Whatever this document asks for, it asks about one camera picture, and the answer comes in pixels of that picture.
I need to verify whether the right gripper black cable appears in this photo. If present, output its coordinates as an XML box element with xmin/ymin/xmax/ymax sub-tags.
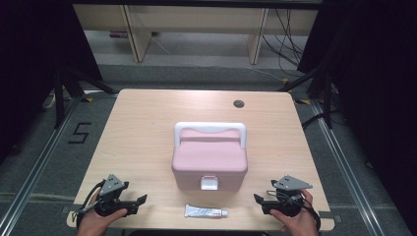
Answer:
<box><xmin>266</xmin><ymin>189</ymin><xmax>323</xmax><ymax>231</ymax></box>

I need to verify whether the white ointment tube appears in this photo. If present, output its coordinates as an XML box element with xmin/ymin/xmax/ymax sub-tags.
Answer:
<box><xmin>184</xmin><ymin>204</ymin><xmax>229</xmax><ymax>219</ymax></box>

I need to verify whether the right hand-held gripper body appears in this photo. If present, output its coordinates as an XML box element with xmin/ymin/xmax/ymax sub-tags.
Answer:
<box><xmin>269</xmin><ymin>174</ymin><xmax>314</xmax><ymax>218</ymax></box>

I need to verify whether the black curtain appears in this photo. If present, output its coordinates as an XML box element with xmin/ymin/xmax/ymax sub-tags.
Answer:
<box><xmin>296</xmin><ymin>0</ymin><xmax>417</xmax><ymax>228</ymax></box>
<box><xmin>0</xmin><ymin>0</ymin><xmax>104</xmax><ymax>163</ymax></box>

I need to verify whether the person's left hand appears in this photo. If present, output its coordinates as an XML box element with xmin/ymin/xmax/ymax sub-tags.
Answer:
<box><xmin>76</xmin><ymin>207</ymin><xmax>129</xmax><ymax>236</ymax></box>

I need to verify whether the person's right hand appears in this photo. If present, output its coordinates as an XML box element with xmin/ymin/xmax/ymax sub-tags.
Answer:
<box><xmin>268</xmin><ymin>189</ymin><xmax>320</xmax><ymax>236</ymax></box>

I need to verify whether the black floor cable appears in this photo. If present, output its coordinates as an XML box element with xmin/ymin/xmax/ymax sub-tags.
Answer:
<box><xmin>301</xmin><ymin>110</ymin><xmax>342</xmax><ymax>131</ymax></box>

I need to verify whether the pink storage box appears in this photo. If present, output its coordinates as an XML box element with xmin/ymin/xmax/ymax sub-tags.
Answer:
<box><xmin>170</xmin><ymin>121</ymin><xmax>249</xmax><ymax>193</ymax></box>

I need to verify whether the bundle of black hanging cables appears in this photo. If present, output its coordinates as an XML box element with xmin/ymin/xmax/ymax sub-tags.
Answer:
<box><xmin>261</xmin><ymin>8</ymin><xmax>305</xmax><ymax>79</ymax></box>

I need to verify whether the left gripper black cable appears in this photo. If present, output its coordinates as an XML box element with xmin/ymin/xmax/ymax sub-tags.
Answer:
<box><xmin>73</xmin><ymin>180</ymin><xmax>106</xmax><ymax>228</ymax></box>

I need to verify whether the black metal stand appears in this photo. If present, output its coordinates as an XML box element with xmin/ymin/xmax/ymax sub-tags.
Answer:
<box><xmin>53</xmin><ymin>64</ymin><xmax>120</xmax><ymax>130</ymax></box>
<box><xmin>278</xmin><ymin>60</ymin><xmax>334</xmax><ymax>130</ymax></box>

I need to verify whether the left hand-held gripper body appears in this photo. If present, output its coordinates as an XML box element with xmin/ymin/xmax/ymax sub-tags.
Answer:
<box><xmin>93</xmin><ymin>173</ymin><xmax>140</xmax><ymax>218</ymax></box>

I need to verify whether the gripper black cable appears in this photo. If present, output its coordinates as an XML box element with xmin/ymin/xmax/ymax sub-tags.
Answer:
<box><xmin>73</xmin><ymin>180</ymin><xmax>106</xmax><ymax>228</ymax></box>
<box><xmin>266</xmin><ymin>189</ymin><xmax>323</xmax><ymax>231</ymax></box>

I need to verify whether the aluminium floor rail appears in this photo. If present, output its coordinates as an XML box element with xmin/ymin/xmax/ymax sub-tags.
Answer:
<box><xmin>0</xmin><ymin>95</ymin><xmax>83</xmax><ymax>236</ymax></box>
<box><xmin>309</xmin><ymin>97</ymin><xmax>386</xmax><ymax>236</ymax></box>

